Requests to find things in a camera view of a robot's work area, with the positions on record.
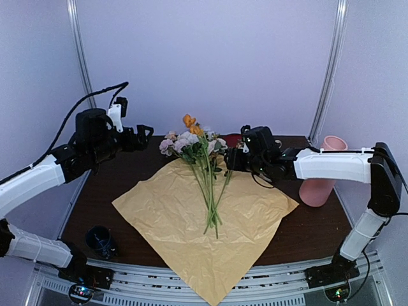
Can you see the orange flower bouquet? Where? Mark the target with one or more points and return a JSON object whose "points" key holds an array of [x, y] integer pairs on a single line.
{"points": [[202, 150]]}

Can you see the dark blue cup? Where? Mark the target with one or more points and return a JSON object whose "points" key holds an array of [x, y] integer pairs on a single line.
{"points": [[101, 242]]}

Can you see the left aluminium frame post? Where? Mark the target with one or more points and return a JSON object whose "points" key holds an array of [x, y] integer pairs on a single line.
{"points": [[79, 47]]}

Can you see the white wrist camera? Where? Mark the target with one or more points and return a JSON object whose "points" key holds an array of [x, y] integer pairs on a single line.
{"points": [[117, 111], [243, 142]]}

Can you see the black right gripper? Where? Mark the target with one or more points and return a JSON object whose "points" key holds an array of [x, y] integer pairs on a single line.
{"points": [[234, 162]]}

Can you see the pink cylindrical vase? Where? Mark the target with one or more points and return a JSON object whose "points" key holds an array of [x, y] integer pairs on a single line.
{"points": [[315, 192]]}

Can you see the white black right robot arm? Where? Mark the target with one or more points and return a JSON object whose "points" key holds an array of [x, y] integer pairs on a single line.
{"points": [[376, 166]]}

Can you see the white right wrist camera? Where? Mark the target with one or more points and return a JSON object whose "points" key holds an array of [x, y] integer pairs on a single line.
{"points": [[243, 142]]}

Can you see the orange yellow wrapping paper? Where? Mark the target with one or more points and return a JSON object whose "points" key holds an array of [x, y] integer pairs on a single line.
{"points": [[169, 212]]}

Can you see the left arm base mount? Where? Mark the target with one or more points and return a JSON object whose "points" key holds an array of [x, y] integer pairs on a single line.
{"points": [[86, 279]]}

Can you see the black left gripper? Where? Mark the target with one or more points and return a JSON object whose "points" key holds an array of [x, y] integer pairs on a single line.
{"points": [[131, 146]]}

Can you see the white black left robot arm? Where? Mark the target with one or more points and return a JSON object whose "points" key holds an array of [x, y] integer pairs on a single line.
{"points": [[99, 135]]}

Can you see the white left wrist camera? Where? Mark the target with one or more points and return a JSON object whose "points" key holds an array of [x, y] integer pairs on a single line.
{"points": [[117, 111]]}

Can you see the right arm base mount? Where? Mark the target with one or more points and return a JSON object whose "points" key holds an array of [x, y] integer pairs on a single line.
{"points": [[335, 282]]}

